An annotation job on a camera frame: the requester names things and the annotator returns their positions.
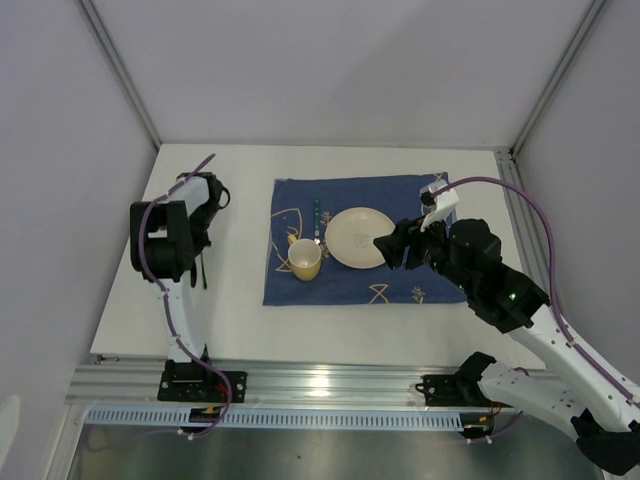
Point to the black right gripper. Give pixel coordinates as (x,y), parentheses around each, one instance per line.
(406,233)

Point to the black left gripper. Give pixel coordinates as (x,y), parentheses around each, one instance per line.
(200,243)

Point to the iridescent green fork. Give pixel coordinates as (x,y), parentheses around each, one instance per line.
(204,272)

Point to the metal spoon green handle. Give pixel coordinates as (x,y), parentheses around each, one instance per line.
(317,222)

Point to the yellow plastic cup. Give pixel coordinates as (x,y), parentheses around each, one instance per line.
(304,257)

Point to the blue fish-pattern cloth placemat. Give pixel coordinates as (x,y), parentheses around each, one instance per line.
(292,212)

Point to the cream round plate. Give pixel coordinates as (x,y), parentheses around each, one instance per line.
(349,237)

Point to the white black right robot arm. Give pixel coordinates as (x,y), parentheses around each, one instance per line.
(588,399)

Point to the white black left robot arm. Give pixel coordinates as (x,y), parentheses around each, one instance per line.
(167,236)

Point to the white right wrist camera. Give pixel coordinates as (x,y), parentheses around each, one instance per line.
(440,200)

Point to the aluminium right side rail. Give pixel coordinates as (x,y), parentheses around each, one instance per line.
(529,232)

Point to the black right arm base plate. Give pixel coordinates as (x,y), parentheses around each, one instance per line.
(443,390)

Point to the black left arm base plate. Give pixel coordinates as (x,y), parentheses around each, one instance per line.
(192,383)

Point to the aluminium front mounting rail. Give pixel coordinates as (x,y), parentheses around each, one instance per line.
(278,385)

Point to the aluminium left corner post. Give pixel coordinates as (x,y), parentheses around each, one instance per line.
(100,32)

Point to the aluminium corner post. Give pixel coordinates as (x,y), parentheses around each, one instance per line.
(100,32)
(560,72)

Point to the white slotted cable duct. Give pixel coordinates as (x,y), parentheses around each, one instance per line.
(278,419)

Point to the aluminium right corner post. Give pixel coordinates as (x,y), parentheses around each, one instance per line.
(560,72)

